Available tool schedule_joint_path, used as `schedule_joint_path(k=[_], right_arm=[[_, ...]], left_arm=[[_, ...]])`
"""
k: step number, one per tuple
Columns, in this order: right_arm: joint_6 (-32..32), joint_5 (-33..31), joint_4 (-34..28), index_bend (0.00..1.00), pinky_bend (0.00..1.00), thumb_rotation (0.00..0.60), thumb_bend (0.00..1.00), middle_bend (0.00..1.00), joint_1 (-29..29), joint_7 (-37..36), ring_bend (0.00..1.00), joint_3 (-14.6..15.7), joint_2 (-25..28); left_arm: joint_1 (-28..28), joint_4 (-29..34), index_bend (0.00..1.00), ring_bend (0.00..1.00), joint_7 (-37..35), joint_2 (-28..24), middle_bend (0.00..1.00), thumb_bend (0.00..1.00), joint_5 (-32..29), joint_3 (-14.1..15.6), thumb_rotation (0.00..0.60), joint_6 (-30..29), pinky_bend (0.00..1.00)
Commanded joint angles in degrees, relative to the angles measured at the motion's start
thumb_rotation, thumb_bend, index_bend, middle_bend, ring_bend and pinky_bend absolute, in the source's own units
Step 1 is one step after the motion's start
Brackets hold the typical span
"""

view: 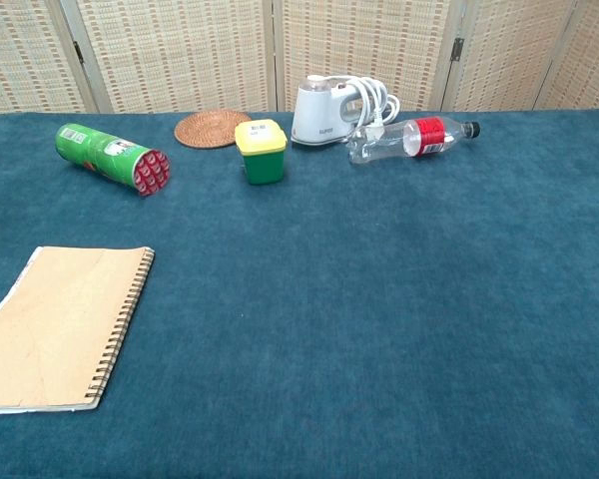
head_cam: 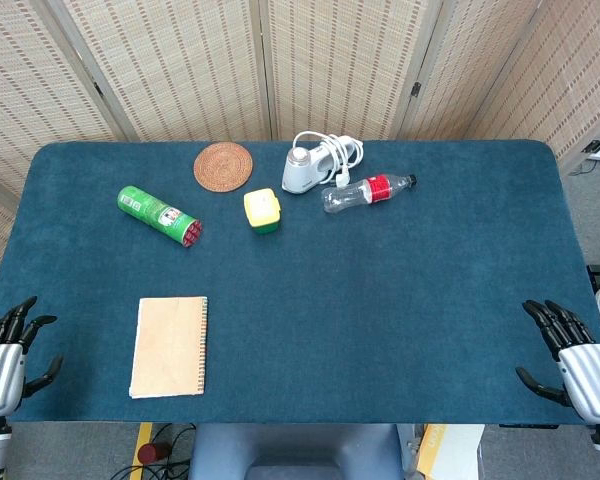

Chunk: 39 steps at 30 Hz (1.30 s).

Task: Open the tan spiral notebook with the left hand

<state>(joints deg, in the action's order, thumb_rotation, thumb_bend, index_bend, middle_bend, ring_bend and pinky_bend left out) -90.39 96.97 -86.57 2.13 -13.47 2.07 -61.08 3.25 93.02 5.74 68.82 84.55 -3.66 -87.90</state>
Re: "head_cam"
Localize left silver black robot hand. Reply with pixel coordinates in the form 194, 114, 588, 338
0, 295, 65, 420

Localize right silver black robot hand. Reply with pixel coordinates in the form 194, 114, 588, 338
515, 298, 600, 427

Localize spiral notebook with tan cover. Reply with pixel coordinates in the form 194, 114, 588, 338
128, 295, 209, 400

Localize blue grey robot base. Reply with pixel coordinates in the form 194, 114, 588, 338
186, 423, 417, 480

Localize white and orange cardboard box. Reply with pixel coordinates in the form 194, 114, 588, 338
415, 423, 486, 480

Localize red emergency stop button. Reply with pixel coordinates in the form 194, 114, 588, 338
137, 441, 174, 464

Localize green cylindrical can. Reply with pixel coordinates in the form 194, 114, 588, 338
116, 185, 204, 250

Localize dark teal table cloth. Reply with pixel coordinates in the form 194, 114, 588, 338
0, 139, 600, 426

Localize clear plastic bottle red label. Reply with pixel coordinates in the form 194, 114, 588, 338
321, 173, 419, 214

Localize round woven rattan coaster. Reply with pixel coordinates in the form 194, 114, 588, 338
193, 141, 255, 192

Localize yellow and green box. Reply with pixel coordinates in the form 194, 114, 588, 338
243, 187, 283, 236

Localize white handheld garment steamer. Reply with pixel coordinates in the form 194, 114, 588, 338
281, 135, 365, 195

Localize woven bamboo folding screen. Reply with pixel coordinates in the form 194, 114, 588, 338
0, 0, 600, 317

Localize black floor cables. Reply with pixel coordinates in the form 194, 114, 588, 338
110, 424, 197, 480

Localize white power cord with plug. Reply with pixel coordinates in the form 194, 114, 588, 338
293, 130, 365, 189

